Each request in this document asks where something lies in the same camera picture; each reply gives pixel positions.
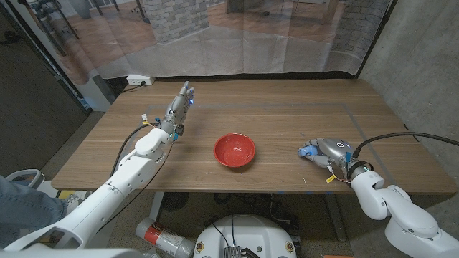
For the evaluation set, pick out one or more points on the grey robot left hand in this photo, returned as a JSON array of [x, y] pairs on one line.
[[175, 107]]

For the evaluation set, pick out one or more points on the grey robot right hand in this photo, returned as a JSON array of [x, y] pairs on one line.
[[331, 150]]

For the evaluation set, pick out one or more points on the blue toy camera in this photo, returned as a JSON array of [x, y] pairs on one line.
[[307, 151]]

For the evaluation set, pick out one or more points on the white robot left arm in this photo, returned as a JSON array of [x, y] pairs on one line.
[[107, 193]]

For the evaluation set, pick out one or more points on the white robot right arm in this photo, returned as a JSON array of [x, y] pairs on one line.
[[398, 211]]

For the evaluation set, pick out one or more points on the red bowl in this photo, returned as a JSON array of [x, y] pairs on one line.
[[234, 150]]

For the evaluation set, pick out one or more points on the yellow wrist tag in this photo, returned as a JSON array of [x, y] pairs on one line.
[[330, 178]]

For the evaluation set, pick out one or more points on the white wrist tag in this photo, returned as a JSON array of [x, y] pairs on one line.
[[144, 117]]

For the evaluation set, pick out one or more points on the white power strip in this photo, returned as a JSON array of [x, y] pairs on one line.
[[140, 79]]

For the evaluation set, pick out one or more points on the grey table leg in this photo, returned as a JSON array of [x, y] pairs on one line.
[[335, 215]]

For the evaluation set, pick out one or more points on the printed room backdrop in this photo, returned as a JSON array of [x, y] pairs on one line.
[[222, 39]]

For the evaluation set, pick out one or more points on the black round fan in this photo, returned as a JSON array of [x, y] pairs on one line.
[[174, 201]]

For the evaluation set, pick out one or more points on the white table leg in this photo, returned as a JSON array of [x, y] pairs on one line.
[[156, 206]]

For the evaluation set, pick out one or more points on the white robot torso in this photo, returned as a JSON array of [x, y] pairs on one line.
[[245, 233]]

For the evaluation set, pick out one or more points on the white and red cylinder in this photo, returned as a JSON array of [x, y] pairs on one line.
[[165, 236]]

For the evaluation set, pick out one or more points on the grey finned electronics module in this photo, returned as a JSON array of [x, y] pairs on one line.
[[233, 252]]

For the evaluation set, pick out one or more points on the black tripod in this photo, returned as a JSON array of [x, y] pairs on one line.
[[59, 21]]

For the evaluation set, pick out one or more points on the white chair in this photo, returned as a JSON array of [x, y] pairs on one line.
[[25, 175]]

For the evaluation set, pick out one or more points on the person in blue jeans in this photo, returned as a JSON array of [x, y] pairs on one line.
[[25, 211]]

